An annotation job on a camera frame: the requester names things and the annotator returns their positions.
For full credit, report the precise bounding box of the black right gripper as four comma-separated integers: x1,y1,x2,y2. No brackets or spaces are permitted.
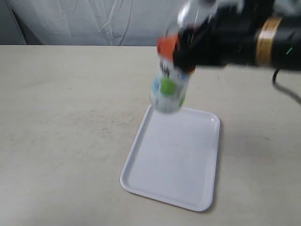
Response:
157,5,260,75

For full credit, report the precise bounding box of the clear plastic bottle white cap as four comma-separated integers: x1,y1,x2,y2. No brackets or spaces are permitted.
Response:
150,0,217,113

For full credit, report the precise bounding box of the white rectangular plastic tray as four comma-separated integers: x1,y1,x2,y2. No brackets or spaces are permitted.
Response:
120,106,221,212

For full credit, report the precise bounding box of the grey-white backdrop cloth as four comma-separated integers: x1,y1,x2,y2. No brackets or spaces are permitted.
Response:
0,0,184,46

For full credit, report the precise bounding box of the black cable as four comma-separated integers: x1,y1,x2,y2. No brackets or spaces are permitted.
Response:
271,68,301,105

